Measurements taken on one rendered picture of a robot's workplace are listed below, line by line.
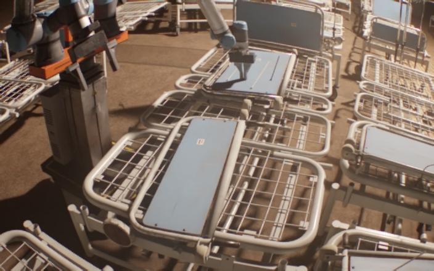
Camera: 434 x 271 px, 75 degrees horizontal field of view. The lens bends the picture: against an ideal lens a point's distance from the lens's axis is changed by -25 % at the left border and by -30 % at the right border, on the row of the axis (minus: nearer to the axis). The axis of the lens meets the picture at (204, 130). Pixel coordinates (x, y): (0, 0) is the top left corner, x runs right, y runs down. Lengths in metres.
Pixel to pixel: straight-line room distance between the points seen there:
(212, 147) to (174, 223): 0.44
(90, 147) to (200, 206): 0.69
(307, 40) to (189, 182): 1.77
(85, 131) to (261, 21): 1.68
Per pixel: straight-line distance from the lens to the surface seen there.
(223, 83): 1.95
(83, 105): 1.60
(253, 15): 2.81
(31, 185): 2.34
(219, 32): 1.72
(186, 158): 1.42
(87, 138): 1.67
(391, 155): 1.53
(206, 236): 1.10
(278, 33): 2.81
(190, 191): 1.26
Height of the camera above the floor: 1.34
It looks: 31 degrees down
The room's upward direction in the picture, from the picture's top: straight up
